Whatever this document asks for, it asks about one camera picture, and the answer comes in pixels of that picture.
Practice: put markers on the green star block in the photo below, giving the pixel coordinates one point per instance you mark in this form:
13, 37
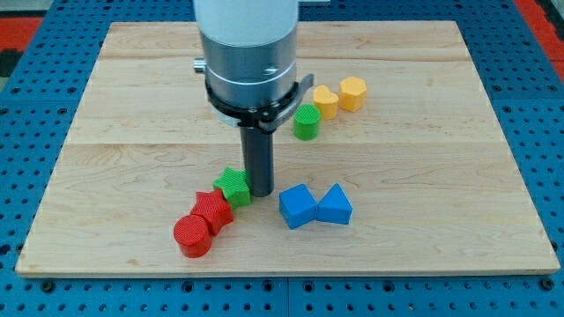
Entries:
234, 187

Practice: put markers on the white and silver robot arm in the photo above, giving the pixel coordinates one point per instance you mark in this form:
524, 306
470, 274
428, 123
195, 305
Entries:
249, 54

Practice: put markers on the red star block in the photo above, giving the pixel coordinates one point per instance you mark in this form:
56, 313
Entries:
214, 209

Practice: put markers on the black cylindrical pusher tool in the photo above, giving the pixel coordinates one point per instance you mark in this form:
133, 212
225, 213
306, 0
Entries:
257, 150

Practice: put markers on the green cylinder block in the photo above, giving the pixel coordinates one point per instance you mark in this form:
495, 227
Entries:
306, 122

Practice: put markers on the blue cube block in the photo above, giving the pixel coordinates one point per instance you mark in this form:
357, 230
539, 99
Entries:
297, 206

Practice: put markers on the blue triangle block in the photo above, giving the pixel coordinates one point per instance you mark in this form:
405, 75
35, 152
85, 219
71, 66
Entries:
335, 207

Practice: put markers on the yellow heart block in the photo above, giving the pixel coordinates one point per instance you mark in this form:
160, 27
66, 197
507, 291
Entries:
326, 101

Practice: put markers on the yellow hexagon block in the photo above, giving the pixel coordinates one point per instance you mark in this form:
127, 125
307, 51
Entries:
352, 94

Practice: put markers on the wooden board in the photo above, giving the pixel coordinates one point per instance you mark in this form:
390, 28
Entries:
434, 187

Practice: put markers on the red cylinder block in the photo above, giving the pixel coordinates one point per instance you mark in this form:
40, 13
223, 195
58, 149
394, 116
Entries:
192, 235

